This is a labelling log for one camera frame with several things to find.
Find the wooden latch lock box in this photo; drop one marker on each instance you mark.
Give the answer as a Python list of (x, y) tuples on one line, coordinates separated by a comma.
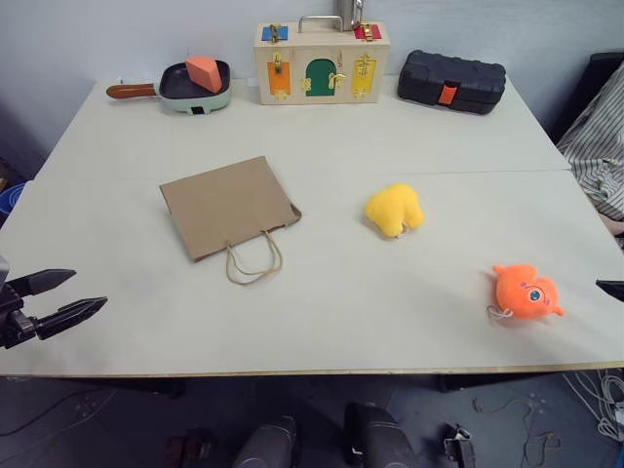
[(319, 63)]

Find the black plastic tool case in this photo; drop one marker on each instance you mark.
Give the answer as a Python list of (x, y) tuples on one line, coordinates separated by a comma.
[(451, 83)]

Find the orange plush fish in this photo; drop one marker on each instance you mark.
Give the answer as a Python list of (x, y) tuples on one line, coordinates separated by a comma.
[(526, 292)]

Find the small black device on floor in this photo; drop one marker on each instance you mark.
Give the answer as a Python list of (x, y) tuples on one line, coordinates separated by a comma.
[(458, 446)]

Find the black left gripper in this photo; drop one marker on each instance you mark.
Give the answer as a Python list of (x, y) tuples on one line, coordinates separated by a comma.
[(12, 324)]

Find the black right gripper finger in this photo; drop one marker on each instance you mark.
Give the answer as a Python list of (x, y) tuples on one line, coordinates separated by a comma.
[(612, 287)]

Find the green frying pan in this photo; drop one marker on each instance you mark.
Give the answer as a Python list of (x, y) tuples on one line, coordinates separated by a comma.
[(195, 90)]

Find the brown paper bag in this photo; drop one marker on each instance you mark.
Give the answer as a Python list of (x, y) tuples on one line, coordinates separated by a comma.
[(229, 209)]

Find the blue bin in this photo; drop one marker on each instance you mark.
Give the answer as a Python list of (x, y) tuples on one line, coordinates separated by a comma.
[(10, 200)]

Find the striped cloth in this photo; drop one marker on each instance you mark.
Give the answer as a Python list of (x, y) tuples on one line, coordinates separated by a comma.
[(597, 151)]

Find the dark rounded robot leg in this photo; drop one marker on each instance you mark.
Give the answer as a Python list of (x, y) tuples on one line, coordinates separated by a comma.
[(268, 446), (378, 436)]

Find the black chair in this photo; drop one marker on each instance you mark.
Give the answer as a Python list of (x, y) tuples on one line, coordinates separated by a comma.
[(582, 92)]

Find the yellow plush toy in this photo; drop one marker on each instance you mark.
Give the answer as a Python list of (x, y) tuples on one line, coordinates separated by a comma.
[(395, 209)]

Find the orange foam wedge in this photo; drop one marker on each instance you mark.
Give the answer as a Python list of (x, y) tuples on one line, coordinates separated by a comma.
[(205, 73)]

